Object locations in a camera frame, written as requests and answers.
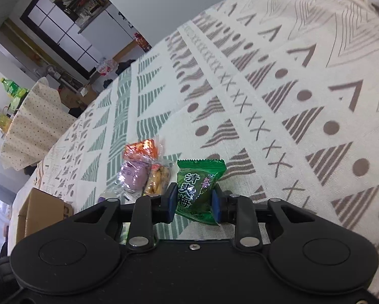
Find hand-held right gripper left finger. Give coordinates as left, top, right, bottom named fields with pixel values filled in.
left=72, top=182, right=178, bottom=252

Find dark green candy packet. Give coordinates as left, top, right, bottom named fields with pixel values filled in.
left=176, top=159, right=227, bottom=226

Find small cardboard carton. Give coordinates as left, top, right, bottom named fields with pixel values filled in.
left=59, top=87, right=97, bottom=110

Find brown cardboard box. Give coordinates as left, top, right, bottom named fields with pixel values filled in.
left=17, top=187, right=73, bottom=239

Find green soda bottle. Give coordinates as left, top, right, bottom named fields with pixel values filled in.
left=0, top=76, right=29, bottom=101

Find black spray bottle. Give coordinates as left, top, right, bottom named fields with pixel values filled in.
left=118, top=12, right=133, bottom=29

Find black framed glass door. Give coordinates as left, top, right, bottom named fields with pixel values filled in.
left=19, top=0, right=102, bottom=79

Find round table with dotted cloth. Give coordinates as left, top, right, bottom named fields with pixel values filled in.
left=0, top=77, right=78, bottom=170

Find white kitchen cabinet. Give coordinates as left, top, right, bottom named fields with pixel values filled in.
left=78, top=3, right=136, bottom=67

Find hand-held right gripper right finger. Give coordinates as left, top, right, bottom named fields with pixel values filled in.
left=211, top=184, right=317, bottom=251

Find purple snack packet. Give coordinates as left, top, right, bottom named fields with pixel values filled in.
left=115, top=160, right=151, bottom=197

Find pink packaged pack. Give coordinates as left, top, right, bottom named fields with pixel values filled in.
left=95, top=57, right=114, bottom=76

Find clear biscuit stick packet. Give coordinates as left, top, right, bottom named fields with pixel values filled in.
left=141, top=161, right=175, bottom=197

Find patterned bed blanket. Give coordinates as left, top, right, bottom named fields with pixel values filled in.
left=34, top=0, right=379, bottom=298

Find orange red snack packet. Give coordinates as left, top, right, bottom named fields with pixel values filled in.
left=123, top=138, right=159, bottom=163

